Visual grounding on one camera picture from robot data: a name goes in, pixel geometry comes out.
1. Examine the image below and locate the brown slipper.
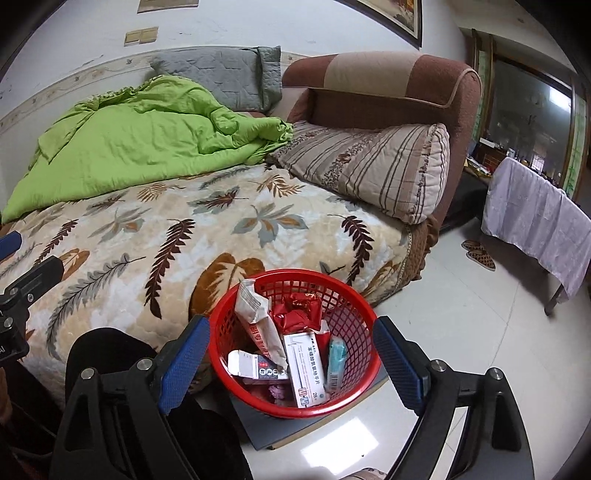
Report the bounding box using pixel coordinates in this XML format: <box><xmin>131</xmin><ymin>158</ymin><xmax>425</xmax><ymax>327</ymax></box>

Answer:
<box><xmin>461</xmin><ymin>240</ymin><xmax>496</xmax><ymax>271</ymax></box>

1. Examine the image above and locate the lavender cloth covered table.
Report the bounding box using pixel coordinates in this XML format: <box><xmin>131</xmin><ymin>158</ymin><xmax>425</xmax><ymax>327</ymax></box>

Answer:
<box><xmin>481</xmin><ymin>157</ymin><xmax>590</xmax><ymax>315</ymax></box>

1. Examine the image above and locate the teal white small tube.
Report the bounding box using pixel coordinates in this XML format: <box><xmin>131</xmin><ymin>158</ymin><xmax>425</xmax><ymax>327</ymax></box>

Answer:
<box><xmin>325</xmin><ymin>336</ymin><xmax>348</xmax><ymax>394</ymax></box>

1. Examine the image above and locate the leaf pattern bed blanket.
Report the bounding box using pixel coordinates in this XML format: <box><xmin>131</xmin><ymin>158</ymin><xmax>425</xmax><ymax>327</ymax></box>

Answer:
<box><xmin>1</xmin><ymin>165</ymin><xmax>439</xmax><ymax>400</ymax></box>

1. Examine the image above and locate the white red snack wrapper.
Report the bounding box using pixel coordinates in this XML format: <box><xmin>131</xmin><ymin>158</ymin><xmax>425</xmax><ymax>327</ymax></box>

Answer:
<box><xmin>235</xmin><ymin>279</ymin><xmax>287</xmax><ymax>370</ymax></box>

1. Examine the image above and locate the grey quilted pillow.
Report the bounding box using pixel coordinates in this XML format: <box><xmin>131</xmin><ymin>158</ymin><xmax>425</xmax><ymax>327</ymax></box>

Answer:
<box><xmin>150</xmin><ymin>46</ymin><xmax>283</xmax><ymax>113</ymax></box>

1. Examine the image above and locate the dark glass cabinet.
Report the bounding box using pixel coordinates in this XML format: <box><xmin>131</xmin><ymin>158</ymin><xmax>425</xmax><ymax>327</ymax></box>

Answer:
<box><xmin>462</xmin><ymin>28</ymin><xmax>590</xmax><ymax>200</ymax></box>

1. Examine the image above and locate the long white barcode box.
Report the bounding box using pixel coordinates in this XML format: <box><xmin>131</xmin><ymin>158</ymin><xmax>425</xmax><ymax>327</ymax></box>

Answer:
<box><xmin>283</xmin><ymin>332</ymin><xmax>329</xmax><ymax>409</ymax></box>

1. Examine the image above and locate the blue white medicine box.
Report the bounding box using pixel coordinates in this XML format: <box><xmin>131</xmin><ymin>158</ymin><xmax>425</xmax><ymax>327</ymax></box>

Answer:
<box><xmin>228</xmin><ymin>350</ymin><xmax>290</xmax><ymax>383</ymax></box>

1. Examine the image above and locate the purple red wrapper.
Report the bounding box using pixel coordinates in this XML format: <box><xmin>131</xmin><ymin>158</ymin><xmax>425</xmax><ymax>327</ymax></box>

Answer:
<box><xmin>267</xmin><ymin>383</ymin><xmax>294</xmax><ymax>407</ymax></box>

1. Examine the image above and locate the red plastic basket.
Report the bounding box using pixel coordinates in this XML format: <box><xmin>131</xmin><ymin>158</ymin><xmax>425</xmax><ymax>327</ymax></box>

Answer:
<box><xmin>208</xmin><ymin>269</ymin><xmax>380</xmax><ymax>419</ymax></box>

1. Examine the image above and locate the framed wall picture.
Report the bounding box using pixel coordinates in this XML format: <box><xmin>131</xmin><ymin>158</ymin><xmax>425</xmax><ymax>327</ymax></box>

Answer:
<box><xmin>339</xmin><ymin>0</ymin><xmax>423</xmax><ymax>48</ymax></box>

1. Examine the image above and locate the red crumpled wrapper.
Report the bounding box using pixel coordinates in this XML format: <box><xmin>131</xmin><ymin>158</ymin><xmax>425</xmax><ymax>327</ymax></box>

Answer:
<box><xmin>270</xmin><ymin>292</ymin><xmax>322</xmax><ymax>335</ymax></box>

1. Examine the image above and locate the green quilt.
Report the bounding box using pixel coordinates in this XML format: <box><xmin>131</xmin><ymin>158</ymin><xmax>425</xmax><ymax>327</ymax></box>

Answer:
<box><xmin>1</xmin><ymin>75</ymin><xmax>294</xmax><ymax>222</ymax></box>

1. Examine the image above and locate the brown sofa headboard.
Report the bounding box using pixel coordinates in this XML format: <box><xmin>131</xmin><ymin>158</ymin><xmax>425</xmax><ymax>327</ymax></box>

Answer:
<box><xmin>270</xmin><ymin>51</ymin><xmax>482</xmax><ymax>226</ymax></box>

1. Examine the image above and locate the striped beige pillow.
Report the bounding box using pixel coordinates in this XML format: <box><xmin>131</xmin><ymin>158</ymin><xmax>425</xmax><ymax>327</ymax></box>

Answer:
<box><xmin>270</xmin><ymin>121</ymin><xmax>451</xmax><ymax>225</ymax></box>

